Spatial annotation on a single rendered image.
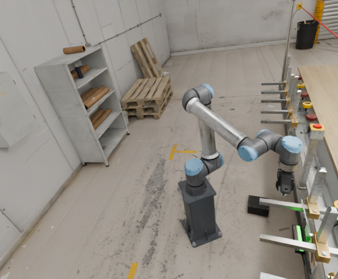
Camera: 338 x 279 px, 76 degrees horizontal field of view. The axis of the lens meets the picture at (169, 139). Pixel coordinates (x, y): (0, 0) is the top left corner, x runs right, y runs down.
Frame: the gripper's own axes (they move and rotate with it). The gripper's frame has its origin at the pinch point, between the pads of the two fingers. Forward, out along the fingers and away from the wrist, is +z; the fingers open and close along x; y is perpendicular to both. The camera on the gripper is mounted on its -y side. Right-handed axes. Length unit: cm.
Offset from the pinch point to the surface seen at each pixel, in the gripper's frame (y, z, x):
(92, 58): 189, -42, 246
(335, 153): 50, 6, -38
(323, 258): -27.0, 10.4, -16.1
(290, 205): 2.3, 10.5, -5.2
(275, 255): 18, 96, -7
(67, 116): 100, 7, 245
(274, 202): 2.8, 10.5, 3.4
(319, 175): 5.2, -13.2, -16.4
